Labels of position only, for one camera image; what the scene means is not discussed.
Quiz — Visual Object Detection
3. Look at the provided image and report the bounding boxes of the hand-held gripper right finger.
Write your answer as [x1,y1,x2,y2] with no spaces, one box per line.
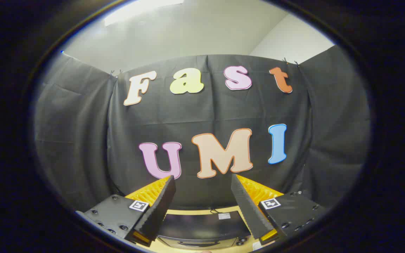
[231,173,327,246]

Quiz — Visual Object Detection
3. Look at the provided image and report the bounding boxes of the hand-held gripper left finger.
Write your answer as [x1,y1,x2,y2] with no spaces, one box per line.
[75,175,177,246]

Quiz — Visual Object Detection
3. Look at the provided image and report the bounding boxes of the black toaster oven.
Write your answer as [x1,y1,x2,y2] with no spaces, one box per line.
[155,210,253,251]

